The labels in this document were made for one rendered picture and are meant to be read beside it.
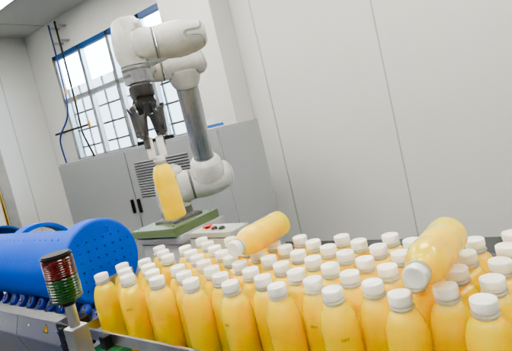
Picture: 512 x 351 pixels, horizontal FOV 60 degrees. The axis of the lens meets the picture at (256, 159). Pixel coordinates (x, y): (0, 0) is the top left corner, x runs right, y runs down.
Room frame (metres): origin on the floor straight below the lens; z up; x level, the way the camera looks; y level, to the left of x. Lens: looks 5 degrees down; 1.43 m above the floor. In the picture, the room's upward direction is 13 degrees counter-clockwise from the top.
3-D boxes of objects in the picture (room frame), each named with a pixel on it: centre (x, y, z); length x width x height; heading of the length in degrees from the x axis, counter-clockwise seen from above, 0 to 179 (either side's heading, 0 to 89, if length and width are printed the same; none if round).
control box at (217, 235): (1.53, 0.18, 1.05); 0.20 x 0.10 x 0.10; 51
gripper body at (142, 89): (1.42, 0.30, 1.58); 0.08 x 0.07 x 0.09; 141
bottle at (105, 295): (1.26, 0.51, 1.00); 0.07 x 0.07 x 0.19
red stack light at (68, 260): (0.92, 0.45, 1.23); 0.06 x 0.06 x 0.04
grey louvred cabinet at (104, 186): (4.01, 0.94, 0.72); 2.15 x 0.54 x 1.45; 53
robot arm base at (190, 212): (2.24, 0.46, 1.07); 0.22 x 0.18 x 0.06; 47
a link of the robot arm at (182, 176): (2.23, 0.44, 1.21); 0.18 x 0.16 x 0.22; 99
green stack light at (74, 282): (0.92, 0.45, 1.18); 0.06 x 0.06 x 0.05
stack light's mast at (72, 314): (0.92, 0.45, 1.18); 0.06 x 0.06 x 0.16
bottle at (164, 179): (1.42, 0.30, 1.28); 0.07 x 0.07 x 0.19
